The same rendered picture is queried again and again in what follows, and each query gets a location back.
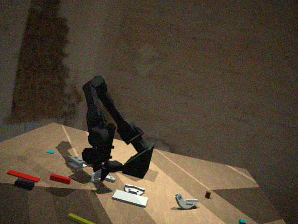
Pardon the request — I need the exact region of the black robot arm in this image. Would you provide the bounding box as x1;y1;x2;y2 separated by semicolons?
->
81;76;150;164

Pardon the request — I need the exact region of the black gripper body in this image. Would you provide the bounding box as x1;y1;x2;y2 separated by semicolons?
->
96;144;123;172

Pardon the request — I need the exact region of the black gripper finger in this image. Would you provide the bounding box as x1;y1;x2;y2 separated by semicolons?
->
100;166;110;181
92;161;103;172

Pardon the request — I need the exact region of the yellow flat bar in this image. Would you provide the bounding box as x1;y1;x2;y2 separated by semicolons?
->
68;213;95;224

